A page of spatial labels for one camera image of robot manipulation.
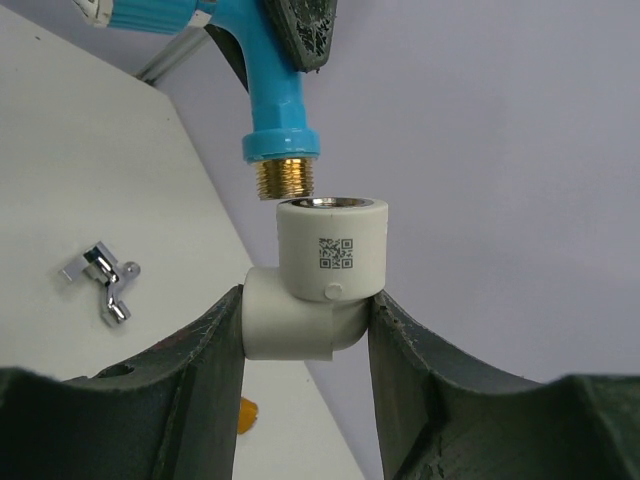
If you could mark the white elbow pipe fitting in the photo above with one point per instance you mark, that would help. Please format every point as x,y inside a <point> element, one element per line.
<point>332,261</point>

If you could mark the chrome water faucet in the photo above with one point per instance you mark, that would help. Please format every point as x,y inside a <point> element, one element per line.
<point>99,264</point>

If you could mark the blue water faucet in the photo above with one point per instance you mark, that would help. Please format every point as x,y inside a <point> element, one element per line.
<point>281,147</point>

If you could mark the orange water faucet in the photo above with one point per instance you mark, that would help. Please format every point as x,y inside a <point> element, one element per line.
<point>248,415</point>

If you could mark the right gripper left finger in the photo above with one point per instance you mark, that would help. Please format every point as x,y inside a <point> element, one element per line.
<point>169,412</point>

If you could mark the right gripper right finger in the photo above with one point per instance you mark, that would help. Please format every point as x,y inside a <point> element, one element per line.
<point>444,414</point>

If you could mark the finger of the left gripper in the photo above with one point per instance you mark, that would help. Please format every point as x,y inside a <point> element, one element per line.
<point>305,29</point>
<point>231,51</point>

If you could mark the left aluminium frame post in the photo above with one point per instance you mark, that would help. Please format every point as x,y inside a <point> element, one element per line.
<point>175,53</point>

